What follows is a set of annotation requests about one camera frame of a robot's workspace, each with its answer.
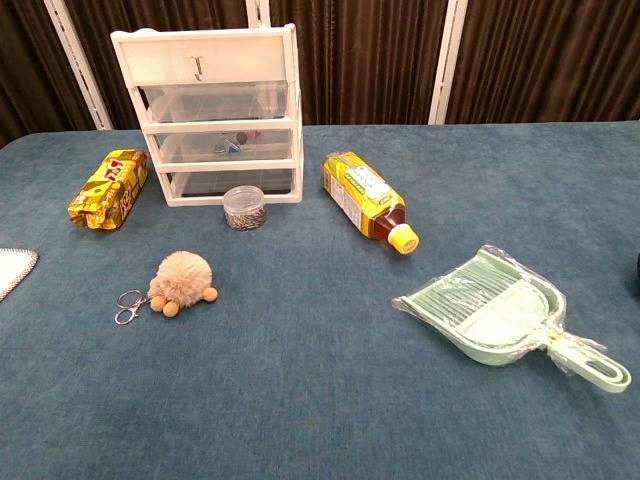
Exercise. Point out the tea bottle yellow cap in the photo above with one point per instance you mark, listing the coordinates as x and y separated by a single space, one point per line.
360 192

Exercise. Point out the clear round jar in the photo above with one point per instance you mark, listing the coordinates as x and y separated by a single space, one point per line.
245 210

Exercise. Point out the transparent drawer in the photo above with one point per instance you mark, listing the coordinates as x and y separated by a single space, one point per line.
215 102
235 182
190 145

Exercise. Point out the white plastic drawer organizer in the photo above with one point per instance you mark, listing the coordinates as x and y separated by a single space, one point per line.
225 170

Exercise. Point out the blue felt table cover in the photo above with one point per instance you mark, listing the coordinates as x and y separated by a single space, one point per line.
300 375

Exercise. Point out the dark brown pleated curtain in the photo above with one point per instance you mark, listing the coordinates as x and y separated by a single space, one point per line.
370 60

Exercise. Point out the green dustpan brush set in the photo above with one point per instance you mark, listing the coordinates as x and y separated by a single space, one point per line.
495 320

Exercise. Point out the yellow snack bag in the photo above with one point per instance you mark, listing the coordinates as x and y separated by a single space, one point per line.
107 190

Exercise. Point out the white metal frame post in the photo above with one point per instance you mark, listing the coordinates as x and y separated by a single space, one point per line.
82 70
445 65
261 12

